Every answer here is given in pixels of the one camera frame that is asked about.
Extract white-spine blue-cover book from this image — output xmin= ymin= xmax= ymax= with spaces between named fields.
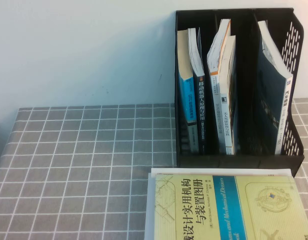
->
xmin=217 ymin=34 xmax=239 ymax=155

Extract yellow-green mechanical devices book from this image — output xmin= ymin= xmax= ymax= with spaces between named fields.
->
xmin=151 ymin=174 xmax=308 ymax=240

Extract orange-edged grey-spine book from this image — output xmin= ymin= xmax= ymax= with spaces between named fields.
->
xmin=206 ymin=18 xmax=232 ymax=154

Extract black plastic book stand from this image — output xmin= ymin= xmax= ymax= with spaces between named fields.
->
xmin=175 ymin=7 xmax=306 ymax=179

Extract white magazine with man portrait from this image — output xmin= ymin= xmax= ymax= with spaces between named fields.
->
xmin=143 ymin=167 xmax=294 ymax=240

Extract navy-spine book white characters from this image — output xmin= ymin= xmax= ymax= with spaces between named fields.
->
xmin=187 ymin=26 xmax=206 ymax=155

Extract cyan-spine book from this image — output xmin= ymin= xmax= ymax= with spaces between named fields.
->
xmin=177 ymin=29 xmax=200 ymax=154

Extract dark-cover white-spine car book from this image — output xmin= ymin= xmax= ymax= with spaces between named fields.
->
xmin=253 ymin=20 xmax=294 ymax=155

